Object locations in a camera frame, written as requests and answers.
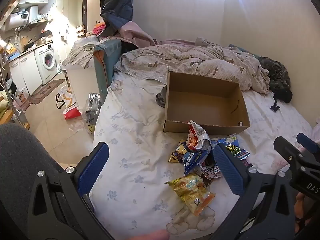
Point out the dark green cloth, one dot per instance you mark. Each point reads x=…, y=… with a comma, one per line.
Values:
x=277, y=77

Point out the brown patterned rug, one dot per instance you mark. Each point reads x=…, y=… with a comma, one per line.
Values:
x=45, y=90

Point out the white kitchen cabinet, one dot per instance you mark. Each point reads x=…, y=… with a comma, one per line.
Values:
x=25, y=72

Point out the teal headboard cushion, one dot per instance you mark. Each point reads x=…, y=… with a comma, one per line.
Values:
x=107, y=55

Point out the white water heater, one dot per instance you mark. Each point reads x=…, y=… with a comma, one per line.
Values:
x=20, y=17

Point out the red clothes pile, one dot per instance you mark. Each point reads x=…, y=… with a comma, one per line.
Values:
x=98, y=28

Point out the beige printed cloth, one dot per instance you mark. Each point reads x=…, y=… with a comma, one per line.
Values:
x=80, y=52

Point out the white packet with black print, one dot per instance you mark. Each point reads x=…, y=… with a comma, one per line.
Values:
x=212, y=172

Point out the silver plastic bag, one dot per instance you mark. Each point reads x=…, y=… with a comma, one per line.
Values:
x=92, y=110

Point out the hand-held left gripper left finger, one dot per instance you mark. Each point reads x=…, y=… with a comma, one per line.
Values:
x=93, y=167

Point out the wooden chair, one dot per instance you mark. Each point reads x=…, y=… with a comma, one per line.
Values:
x=6, y=116

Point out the beige printed duvet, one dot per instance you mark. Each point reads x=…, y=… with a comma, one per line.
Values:
x=200, y=57

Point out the person's left hand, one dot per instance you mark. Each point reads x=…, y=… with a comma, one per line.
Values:
x=152, y=235

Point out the white washing machine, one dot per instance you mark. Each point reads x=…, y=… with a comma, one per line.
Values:
x=47, y=62

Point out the blue and yellow snack packet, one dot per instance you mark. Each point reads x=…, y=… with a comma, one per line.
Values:
x=192, y=158

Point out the dark hanging jacket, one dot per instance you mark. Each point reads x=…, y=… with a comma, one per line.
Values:
x=116, y=2

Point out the pink cloth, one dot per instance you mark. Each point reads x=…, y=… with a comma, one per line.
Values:
x=135, y=32

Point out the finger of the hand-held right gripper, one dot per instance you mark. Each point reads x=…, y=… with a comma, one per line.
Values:
x=287, y=152
x=307, y=140

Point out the person's right hand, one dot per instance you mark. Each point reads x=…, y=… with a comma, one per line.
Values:
x=301, y=207

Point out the grey cloth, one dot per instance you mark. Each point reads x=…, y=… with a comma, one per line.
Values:
x=161, y=97

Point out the person's dark grey trouser leg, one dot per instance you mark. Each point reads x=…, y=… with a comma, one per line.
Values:
x=22, y=160

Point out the white floral bed sheet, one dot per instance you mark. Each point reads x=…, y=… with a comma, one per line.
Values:
x=130, y=135

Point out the blue and green snack packet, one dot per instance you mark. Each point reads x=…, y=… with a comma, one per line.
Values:
x=236, y=151

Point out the cardboard box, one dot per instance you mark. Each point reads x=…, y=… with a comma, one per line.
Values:
x=200, y=105

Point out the small printed paper bag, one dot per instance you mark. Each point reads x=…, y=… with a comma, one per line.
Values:
x=22, y=100

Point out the red and white shopping bag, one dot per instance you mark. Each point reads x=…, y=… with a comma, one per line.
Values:
x=70, y=105

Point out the white bedside cabinet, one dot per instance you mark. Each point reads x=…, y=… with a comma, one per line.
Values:
x=80, y=85

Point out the red and silver snack packet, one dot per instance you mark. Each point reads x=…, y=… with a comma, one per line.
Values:
x=197, y=136

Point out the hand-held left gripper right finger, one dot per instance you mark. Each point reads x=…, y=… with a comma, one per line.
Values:
x=230, y=170

